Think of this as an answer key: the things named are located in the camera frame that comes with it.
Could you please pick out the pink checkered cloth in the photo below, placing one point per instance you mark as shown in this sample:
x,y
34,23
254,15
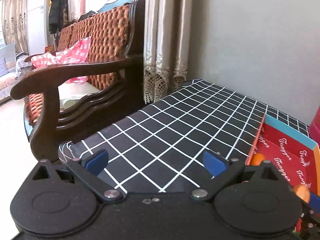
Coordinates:
x,y
78,53

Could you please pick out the red thermos flask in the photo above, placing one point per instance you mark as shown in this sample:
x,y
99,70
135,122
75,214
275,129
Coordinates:
x,y
314,128

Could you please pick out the large orange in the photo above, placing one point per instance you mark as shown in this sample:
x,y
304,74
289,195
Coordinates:
x,y
257,159

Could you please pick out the wooden sofa with woven cushion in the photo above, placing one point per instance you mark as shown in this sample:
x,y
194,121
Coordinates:
x,y
114,65

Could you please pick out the white air conditioner unit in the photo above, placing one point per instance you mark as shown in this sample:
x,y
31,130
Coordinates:
x,y
38,34

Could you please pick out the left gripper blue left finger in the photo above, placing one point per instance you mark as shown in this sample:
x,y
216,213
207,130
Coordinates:
x,y
87,171

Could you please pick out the colourful cardboard box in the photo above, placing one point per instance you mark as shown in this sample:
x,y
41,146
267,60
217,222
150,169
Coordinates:
x,y
294,154

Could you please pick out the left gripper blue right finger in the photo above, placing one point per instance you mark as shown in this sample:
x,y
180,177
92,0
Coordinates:
x,y
225,173

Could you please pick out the medium orange front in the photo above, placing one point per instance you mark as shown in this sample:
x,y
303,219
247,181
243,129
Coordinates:
x,y
302,192

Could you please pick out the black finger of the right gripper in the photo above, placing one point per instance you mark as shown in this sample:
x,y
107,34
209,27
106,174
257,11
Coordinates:
x,y
310,219

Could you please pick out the black hanging coat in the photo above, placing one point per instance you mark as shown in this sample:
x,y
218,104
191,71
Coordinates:
x,y
58,15

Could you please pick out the beige lace curtain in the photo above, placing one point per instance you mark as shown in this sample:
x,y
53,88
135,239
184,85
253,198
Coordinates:
x,y
166,47

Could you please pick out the black white grid tablecloth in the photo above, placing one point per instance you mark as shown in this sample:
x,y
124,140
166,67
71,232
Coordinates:
x,y
159,148

